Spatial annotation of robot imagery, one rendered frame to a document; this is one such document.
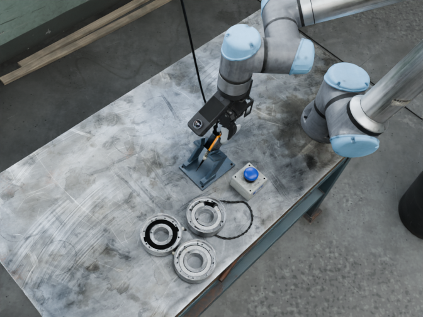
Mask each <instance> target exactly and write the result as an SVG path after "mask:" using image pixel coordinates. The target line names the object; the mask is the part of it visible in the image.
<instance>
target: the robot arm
mask: <svg viewBox="0 0 423 317"><path fill-rule="evenodd" d="M402 1H407V0H262V1H261V18H262V22H263V27H264V37H261V36H260V34H259V32H258V31H257V30H256V29H255V28H254V27H250V26H248V25H244V24H239V25H234V26H232V27H231V28H229V29H228V30H227V32H226V34H225V37H224V39H223V44H222V48H221V58H220V66H219V71H218V79H217V92H216V93H214V95H213V96H212V97H211V98H210V99H209V100H208V101H207V102H206V103H205V104H204V105H203V106H202V108H201V109H200V110H199V111H198V112H197V113H196V114H195V115H194V116H193V117H192V118H191V119H190V120H189V121H188V127H189V128H190V129H191V130H192V131H193V132H194V133H195V134H196V135H198V136H200V137H202V136H204V135H205V134H206V133H207V132H208V130H210V131H211V133H214V132H217V128H218V124H219V123H221V124H222V125H223V126H222V127H221V132H222V135H221V136H220V138H221V140H220V143H221V144H222V145H224V144H226V143H228V142H229V141H230V140H231V138H232V137H233V136H234V135H235V134H236V133H237V132H238V131H239V130H240V127H241V125H236V119H238V118H240V117H241V116H242V115H243V114H244V117H246V116H247V115H249V114H250V113H251V110H252V106H253V103H254V100H253V99H252V98H251V97H250V96H249V94H250V92H251V87H252V83H253V79H252V73H263V74H289V75H291V74H307V73H308V72H310V70H311V68H312V65H313V61H314V54H315V50H314V45H313V43H312V41H311V40H306V39H304V38H302V39H300V35H299V31H298V29H299V28H301V27H304V26H308V25H312V24H315V23H320V22H323V21H328V20H331V19H336V18H340V17H343V16H347V15H350V14H355V13H360V12H363V11H367V10H371V9H375V8H380V7H383V6H387V5H390V4H395V3H399V2H402ZM369 82H370V79H369V75H368V74H367V72H366V71H365V70H364V69H362V68H361V67H358V66H357V65H354V64H350V63H338V64H334V65H333V66H331V67H330V68H329V69H328V71H327V73H326V74H325V75H324V79H323V82H322V84H321V86H320V89H319V91H318V93H317V95H316V97H315V99H314V100H313V101H312V102H311V103H309V104H308V105H307V106H306V107H305V109H304V110H303V113H302V115H301V125H302V128H303V130H304V131H305V133H306V134H307V135H308V136H309V137H310V138H312V139H314V140H316V141H318V142H320V143H328V144H331V145H332V149H333V151H334V152H335V153H336V154H338V155H340V156H343V157H363V156H366V155H369V154H371V153H373V152H375V151H376V150H377V149H378V147H379V142H380V141H379V139H378V136H380V135H381V134H382V133H383V132H384V131H385V130H386V129H387V128H388V125H389V119H390V118H391V117H393V116H394V115H395V114H397V113H398V112H399V111H400V110H401V109H402V108H404V107H405V106H406V105H408V103H409V102H411V101H412V100H413V99H415V98H416V97H417V96H418V95H419V94H420V93H422V92H423V40H422V41H421V42H420V43H418V44H417V45H416V46H415V47H414V48H413V49H412V50H411V51H410V52H409V53H408V54H407V55H406V56H404V58H403V59H401V61H399V63H398V64H397V65H396V66H394V67H393V68H392V69H391V70H390V71H389V72H388V73H387V74H386V75H385V76H384V77H383V78H382V79H380V80H379V81H378V82H377V83H376V84H375V85H374V86H373V87H372V88H371V89H370V90H369V91H368V92H367V93H366V90H367V88H369ZM246 99H247V100H249V99H250V100H251V101H250V102H249V103H247V101H246ZM249 106H250V107H251V108H250V111H248V112H247V108H248V107H249ZM244 112H245V113H244Z"/></svg>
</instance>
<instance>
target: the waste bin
mask: <svg viewBox="0 0 423 317"><path fill-rule="evenodd" d="M398 212H399V215H400V219H401V220H402V222H403V224H404V225H405V227H406V228H407V229H408V230H409V231H410V232H411V233H413V234H414V235H415V236H417V237H419V238H421V239H423V171H422V172H421V173H420V174H419V176H418V177H417V178H416V180H415V181H414V182H413V183H412V185H411V186H410V187H409V188H408V189H407V191H406V192H405V194H404V195H403V196H402V197H401V199H400V201H399V204H398Z"/></svg>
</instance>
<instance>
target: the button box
mask: <svg viewBox="0 0 423 317"><path fill-rule="evenodd" d="M248 167H253V168H255V167H254V166H253V165H252V164H250V163H248V164H247V165H246V166H244V167H243V168H242V169H240V170H239V171H238V172H237V173H236V174H235V175H233V176H232V179H231V181H230V185H231V186H232V187H233V188H234V189H235V190H236V191H237V192H238V193H239V194H240V195H241V196H242V197H243V198H245V199H246V200H247V201H249V200H250V199H251V198H252V197H253V196H255V195H256V194H257V193H258V192H259V191H260V190H261V189H262V188H263V187H264V186H265V185H266V182H267V178H266V177H265V176H264V175H263V174H261V173H260V172H259V171H258V170H257V171H258V173H259V176H258V178H257V179H256V180H254V181H248V180H247V179H246V178H245V177H244V171H245V169H246V168H248Z"/></svg>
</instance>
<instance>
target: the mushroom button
mask: <svg viewBox="0 0 423 317"><path fill-rule="evenodd" d="M258 176H259V173H258V171H257V169H255V168H253V167H248V168H246V169H245V171H244V177H245V178H246V179H247V180H248V181H254V180H256V179H257V178H258Z"/></svg>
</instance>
